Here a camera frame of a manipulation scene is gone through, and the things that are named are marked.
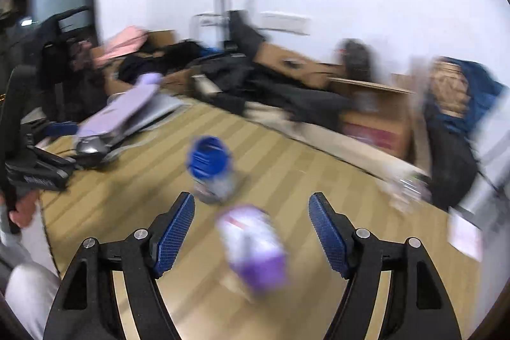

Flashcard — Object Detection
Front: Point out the clear crumpled plastic bottle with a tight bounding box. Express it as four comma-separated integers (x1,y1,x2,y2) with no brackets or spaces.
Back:
382,167,431,215

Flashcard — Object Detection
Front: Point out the pink bag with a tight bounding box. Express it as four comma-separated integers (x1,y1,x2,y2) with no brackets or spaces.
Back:
93,26,149,67

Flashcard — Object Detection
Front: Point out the black jacket pile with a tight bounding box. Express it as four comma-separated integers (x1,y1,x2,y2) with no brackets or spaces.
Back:
190,54,353,130

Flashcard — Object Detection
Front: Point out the silver laptop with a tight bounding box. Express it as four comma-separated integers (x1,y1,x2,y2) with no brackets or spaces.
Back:
108,92,186,141

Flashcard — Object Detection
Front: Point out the large cardboard box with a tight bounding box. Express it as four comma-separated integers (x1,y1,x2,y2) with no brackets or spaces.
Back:
329,78,412,160

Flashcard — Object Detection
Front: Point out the brown cardboard box with handle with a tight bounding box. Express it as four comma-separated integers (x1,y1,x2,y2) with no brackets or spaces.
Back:
254,42,346,90

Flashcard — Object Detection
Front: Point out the person's left hand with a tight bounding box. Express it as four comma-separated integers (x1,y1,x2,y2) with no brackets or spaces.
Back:
1,190,40,232

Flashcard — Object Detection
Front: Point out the black bag on trolley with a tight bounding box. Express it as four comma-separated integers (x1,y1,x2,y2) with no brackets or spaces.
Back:
229,10,266,60

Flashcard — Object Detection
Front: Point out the blue pill bottle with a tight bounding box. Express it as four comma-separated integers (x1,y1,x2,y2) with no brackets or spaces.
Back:
187,135,241,205

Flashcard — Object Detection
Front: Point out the dark grey knit item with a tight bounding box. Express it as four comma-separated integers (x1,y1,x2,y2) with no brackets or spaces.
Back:
339,39,374,82

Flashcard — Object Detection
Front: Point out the woven rattan ball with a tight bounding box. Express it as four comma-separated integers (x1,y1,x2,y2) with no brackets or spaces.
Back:
431,60,470,118

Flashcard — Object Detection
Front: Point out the white wall socket strip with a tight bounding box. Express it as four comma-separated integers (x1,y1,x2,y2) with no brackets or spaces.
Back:
259,11,311,36

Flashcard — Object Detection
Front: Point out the purple pill bottle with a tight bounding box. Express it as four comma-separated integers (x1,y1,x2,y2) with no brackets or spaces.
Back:
216,205,288,293

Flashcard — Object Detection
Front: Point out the purple handheld device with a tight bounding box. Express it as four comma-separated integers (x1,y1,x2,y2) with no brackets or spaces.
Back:
74,72,163,155

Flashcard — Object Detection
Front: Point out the beige fabric cover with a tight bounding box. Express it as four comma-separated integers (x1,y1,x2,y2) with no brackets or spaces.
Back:
243,101,429,180

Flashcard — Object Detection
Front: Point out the black office chair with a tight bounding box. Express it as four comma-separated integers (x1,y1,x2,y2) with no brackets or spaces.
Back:
34,6,107,122

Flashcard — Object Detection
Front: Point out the blue cloth bag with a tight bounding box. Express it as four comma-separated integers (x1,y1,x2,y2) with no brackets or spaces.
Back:
429,56,506,137

